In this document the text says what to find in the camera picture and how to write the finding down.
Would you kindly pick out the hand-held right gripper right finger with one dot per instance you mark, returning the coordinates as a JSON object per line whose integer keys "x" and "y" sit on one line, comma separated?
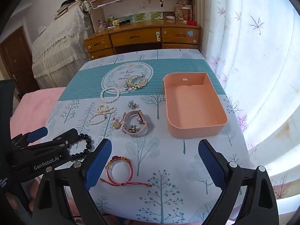
{"x": 211, "y": 165}

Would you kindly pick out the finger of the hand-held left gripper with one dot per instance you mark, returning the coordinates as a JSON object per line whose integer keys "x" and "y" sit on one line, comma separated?
{"x": 63, "y": 138}
{"x": 37, "y": 134}

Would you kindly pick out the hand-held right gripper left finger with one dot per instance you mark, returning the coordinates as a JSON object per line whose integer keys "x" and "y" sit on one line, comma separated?
{"x": 98, "y": 165}

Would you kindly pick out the small gold flower earring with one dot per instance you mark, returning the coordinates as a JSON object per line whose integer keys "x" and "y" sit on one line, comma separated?
{"x": 133, "y": 128}

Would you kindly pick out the pink plastic storage box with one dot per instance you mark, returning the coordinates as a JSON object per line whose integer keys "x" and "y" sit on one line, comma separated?
{"x": 192, "y": 103}

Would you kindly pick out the pink blanket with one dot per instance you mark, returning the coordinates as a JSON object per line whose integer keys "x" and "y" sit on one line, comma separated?
{"x": 35, "y": 107}

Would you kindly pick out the tree print tablecloth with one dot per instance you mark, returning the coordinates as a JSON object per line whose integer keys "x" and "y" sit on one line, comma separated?
{"x": 164, "y": 157}

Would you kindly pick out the green flower hair clip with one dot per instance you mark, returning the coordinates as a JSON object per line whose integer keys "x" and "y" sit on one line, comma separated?
{"x": 132, "y": 104}

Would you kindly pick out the brown wooden door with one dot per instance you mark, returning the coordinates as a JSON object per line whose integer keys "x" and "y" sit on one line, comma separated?
{"x": 14, "y": 56}

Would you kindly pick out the white leaf print curtain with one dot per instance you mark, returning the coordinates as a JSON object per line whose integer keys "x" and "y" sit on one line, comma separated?
{"x": 257, "y": 63}

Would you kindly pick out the wooden desk with drawers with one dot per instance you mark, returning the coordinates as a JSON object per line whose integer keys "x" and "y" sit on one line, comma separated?
{"x": 131, "y": 36}

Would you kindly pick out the stack of books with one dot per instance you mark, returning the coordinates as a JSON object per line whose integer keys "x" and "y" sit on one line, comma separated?
{"x": 65, "y": 9}

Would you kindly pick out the black flashlight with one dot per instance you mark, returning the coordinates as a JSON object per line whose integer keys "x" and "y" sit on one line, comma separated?
{"x": 123, "y": 23}

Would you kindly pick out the small red box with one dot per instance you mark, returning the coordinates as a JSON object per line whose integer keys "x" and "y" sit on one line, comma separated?
{"x": 191, "y": 23}

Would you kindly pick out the wooden bookshelf hutch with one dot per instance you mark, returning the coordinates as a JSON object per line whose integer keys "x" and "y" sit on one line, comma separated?
{"x": 143, "y": 4}

